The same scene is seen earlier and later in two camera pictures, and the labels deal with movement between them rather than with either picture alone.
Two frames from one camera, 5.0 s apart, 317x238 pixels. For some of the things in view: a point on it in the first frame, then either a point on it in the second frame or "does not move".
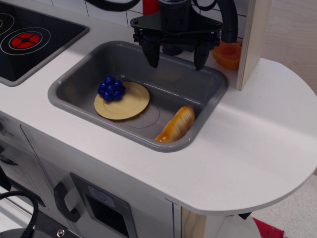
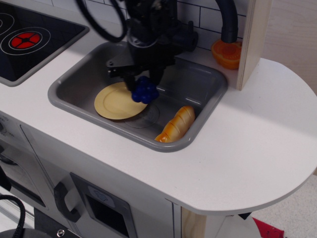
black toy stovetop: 30,41 does not move
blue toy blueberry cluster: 111,89 → 144,91
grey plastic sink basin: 78,67 does not move
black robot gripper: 175,22 → 147,53
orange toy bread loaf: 178,126 does not move
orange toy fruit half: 228,55 does not move
